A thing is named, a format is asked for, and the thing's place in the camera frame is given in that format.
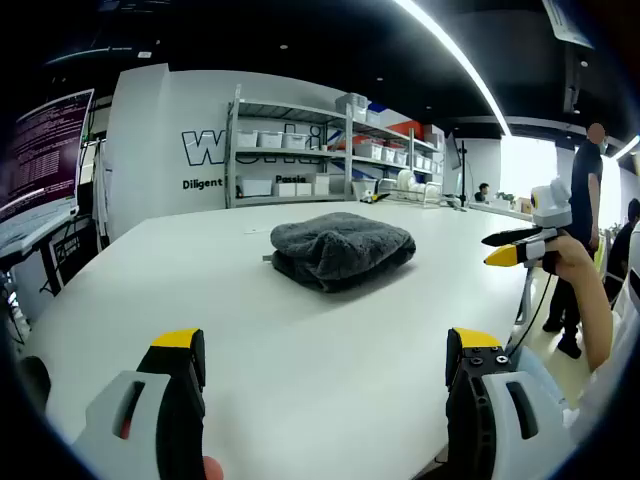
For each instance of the black monitor on stand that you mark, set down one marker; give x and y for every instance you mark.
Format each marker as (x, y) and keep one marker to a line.
(456, 150)

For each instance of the hanging white coat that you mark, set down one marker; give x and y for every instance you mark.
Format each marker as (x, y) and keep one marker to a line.
(101, 195)

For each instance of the person's white shirt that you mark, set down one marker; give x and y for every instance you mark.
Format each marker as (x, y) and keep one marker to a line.
(615, 380)

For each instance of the small yellow black tool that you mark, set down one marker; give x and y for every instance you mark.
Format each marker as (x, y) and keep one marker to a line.
(374, 197)

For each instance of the ceiling light strip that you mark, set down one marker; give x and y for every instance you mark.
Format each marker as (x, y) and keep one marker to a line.
(450, 37)

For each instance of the person's right hand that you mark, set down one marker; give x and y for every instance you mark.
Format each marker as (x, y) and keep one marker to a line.
(575, 257)

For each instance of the large computer monitor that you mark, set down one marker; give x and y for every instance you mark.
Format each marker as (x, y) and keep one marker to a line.
(45, 150)

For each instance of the white dish rack with plates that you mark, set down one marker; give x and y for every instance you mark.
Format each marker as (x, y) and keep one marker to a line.
(410, 187)

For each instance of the row of white storage bins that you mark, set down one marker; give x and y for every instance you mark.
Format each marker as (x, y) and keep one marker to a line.
(272, 140)

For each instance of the grey metal shelf rack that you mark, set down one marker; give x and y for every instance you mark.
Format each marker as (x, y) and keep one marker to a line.
(230, 150)

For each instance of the white chair frame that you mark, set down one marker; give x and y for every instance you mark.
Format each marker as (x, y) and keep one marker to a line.
(525, 300)

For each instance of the white standing desk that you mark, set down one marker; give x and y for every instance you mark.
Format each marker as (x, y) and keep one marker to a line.
(30, 232)

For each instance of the person's left hand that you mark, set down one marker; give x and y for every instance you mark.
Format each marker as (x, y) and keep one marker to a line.
(213, 470)

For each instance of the grey towel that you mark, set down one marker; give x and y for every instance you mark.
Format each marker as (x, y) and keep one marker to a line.
(345, 247)

